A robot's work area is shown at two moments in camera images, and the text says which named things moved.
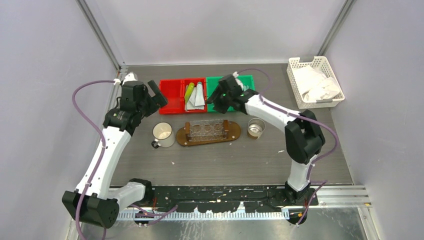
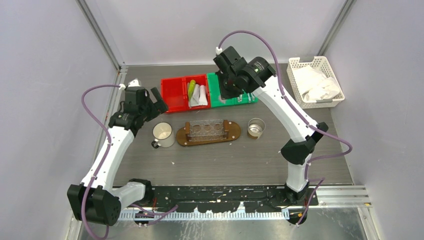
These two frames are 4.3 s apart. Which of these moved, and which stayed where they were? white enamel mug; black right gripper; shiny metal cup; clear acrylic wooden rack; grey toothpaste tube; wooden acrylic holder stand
Moved: grey toothpaste tube; black right gripper
Stayed: clear acrylic wooden rack; shiny metal cup; wooden acrylic holder stand; white enamel mug
